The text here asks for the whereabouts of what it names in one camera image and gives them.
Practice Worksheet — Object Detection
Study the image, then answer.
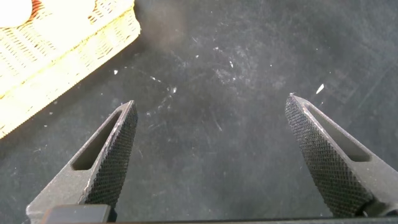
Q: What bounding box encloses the wicker basket with brown handles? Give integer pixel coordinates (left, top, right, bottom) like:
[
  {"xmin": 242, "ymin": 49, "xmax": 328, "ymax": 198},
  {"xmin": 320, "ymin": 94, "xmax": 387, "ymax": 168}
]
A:
[{"xmin": 0, "ymin": 0, "xmax": 142, "ymax": 139}]

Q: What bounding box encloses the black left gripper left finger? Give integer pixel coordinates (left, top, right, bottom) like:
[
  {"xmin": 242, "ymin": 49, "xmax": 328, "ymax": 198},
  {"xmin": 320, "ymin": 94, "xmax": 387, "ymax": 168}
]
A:
[{"xmin": 26, "ymin": 100, "xmax": 138, "ymax": 224}]

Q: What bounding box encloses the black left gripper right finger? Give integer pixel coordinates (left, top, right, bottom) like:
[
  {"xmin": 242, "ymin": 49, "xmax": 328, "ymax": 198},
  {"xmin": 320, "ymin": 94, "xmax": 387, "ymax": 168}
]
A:
[{"xmin": 285, "ymin": 93, "xmax": 398, "ymax": 218}]

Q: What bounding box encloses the small beige cup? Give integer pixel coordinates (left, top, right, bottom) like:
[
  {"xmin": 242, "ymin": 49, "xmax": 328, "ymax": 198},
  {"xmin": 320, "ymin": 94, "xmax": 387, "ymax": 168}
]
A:
[{"xmin": 0, "ymin": 0, "xmax": 33, "ymax": 29}]

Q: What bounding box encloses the black table cloth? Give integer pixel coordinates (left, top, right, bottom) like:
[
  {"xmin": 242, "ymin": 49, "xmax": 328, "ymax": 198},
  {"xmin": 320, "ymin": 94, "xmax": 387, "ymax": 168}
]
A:
[{"xmin": 0, "ymin": 0, "xmax": 398, "ymax": 224}]

